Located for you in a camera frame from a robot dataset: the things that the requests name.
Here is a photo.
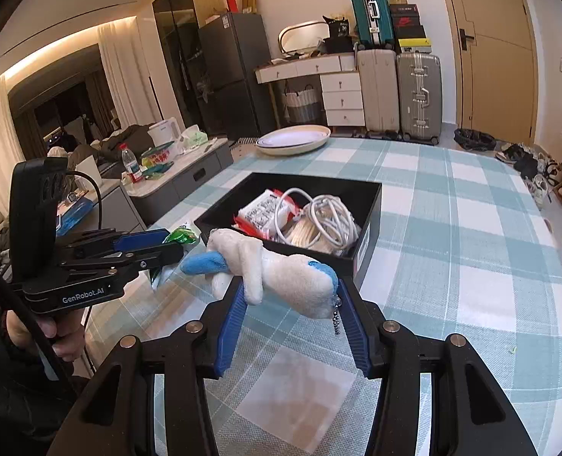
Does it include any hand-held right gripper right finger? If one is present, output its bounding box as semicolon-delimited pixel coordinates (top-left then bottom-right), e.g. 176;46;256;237
335;278;540;456

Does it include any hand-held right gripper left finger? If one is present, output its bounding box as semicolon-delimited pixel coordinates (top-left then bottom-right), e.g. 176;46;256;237
72;275;249;456

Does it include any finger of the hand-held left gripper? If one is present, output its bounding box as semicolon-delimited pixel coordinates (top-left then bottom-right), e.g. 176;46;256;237
60;242;187;279
55;228;172;260

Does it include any green snack packet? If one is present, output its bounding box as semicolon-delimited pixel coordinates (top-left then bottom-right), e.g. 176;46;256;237
150;225;201;291

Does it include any white plush toy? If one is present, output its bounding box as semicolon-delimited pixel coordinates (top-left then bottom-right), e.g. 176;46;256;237
180;228;346;339

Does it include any black cardboard box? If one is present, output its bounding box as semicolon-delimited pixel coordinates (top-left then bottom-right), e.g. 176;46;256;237
194;172;383;291

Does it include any white rope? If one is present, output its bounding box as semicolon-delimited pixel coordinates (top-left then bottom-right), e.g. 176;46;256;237
281;218;353;255

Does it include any red white packet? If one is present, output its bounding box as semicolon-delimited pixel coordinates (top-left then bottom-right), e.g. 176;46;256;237
233;189;305;243

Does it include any white charging cable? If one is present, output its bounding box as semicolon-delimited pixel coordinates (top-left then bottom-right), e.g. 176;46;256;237
274;187;361;253

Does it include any person's left forearm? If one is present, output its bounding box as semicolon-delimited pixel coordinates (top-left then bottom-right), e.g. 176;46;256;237
0;332;97;456

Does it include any person's left hand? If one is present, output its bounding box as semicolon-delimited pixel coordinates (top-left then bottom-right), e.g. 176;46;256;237
5;309;89;363

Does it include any blue box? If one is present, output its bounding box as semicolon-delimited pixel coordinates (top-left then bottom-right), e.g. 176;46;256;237
55;197;94;236

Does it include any grey side table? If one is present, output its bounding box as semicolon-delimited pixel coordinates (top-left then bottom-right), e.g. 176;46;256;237
122;135;234;230

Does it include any plastic water bottle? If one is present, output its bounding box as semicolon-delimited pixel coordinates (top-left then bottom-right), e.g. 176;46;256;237
120;142;145;184

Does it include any white paper bag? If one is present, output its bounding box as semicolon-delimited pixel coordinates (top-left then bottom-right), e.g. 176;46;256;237
72;157;103;189

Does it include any red green printed pack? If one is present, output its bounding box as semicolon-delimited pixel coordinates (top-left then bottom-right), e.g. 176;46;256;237
141;145;175;174

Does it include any dark clothes pile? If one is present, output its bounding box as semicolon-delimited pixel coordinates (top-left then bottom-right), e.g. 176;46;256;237
72;123;155;173

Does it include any white kettle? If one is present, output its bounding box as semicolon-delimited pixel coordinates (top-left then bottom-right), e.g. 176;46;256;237
148;119;183;149

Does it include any green white tissue box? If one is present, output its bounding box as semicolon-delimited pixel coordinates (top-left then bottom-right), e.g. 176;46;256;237
181;125;210;151

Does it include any checked tablecloth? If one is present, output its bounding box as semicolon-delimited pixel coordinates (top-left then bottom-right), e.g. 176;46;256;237
84;135;562;456

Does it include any white curtain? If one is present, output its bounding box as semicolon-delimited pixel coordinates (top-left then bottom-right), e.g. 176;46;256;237
98;16;168;134

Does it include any white oval plate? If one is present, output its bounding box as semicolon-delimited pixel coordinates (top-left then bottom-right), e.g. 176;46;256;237
255;124;332;157

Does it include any dark grey fridge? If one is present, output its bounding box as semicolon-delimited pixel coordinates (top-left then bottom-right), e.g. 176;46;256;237
198;12;277;136

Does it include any woven laundry basket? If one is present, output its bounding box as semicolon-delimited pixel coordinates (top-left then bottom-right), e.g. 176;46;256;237
283;84;320;124

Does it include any dark glass cabinet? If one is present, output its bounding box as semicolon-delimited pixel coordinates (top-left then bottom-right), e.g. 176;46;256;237
152;0;225;129

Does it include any black bag on floor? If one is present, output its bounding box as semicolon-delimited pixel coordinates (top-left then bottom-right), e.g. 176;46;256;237
454;127;498;152

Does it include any white vanity desk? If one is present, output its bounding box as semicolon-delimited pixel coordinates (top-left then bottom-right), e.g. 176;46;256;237
255;52;363;127

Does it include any pile of shoes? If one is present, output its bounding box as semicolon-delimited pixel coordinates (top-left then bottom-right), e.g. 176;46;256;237
494;142;562;210

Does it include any silver suitcase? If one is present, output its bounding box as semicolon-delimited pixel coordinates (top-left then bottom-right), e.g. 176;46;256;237
396;52;443;144

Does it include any beige suitcase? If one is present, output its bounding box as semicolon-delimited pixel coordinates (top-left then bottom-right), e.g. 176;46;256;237
356;46;401;135

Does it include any oval mirror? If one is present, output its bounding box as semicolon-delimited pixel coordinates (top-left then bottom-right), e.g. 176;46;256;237
278;20;331;56

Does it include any black handbag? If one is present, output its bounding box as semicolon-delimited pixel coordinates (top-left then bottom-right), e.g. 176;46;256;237
323;16;356;55

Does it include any tan wooden door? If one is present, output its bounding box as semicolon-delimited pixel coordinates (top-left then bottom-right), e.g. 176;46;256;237
440;0;539;146

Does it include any teal suitcase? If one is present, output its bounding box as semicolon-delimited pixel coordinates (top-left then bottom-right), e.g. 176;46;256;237
347;0;396;51

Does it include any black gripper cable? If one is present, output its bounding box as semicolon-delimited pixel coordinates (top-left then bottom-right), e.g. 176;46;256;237
65;170;104;231

